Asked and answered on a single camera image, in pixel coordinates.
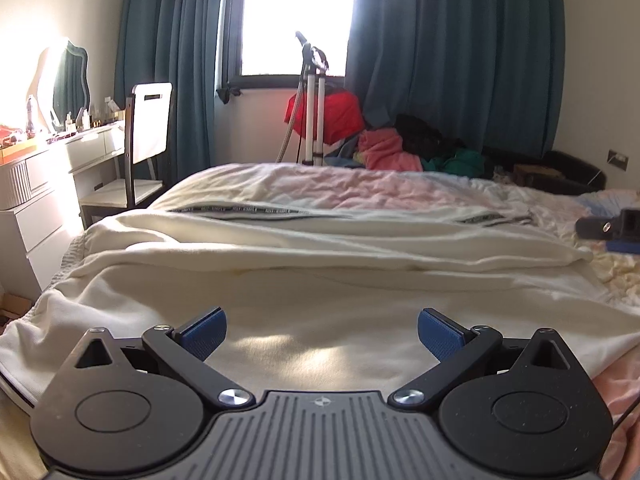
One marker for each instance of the cardboard box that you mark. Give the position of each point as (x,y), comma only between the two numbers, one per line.
(12,308)

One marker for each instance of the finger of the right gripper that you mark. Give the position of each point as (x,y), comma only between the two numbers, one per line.
(622,247)
(593,228)

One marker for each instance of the green garment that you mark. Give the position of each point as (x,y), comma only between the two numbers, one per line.
(464,163)

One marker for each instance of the black garment pile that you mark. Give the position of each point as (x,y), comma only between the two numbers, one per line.
(420,139)

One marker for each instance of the window with dark frame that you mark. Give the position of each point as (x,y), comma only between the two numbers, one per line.
(262,40)

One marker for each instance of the pink garment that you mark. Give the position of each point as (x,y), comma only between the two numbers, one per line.
(382,150)

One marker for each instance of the teal curtain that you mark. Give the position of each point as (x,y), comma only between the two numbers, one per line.
(487,72)
(174,41)

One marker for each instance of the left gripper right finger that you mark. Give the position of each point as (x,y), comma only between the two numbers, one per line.
(462,353)

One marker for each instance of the white dressing table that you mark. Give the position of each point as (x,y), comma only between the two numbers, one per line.
(40,213)

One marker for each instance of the teal right curtain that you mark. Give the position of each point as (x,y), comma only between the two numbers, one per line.
(487,72)

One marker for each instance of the pastel tie-dye bed cover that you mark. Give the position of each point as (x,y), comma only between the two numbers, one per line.
(270,187)

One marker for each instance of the cream white sweatpants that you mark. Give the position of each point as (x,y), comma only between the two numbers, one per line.
(316,299)

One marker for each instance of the red bag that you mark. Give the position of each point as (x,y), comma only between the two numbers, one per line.
(342,116)

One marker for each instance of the wavy frame vanity mirror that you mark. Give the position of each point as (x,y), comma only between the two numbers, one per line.
(60,85)

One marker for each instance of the teal left curtain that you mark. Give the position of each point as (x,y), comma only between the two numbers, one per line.
(174,41)

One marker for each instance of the wall power socket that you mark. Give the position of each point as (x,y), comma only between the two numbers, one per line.
(618,160)

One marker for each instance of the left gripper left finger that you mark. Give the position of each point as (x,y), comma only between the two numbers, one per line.
(181,354)

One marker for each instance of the silver tripod stand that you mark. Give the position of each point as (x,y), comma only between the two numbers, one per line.
(311,93)

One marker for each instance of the white black chair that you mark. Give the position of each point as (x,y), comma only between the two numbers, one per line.
(145,137)

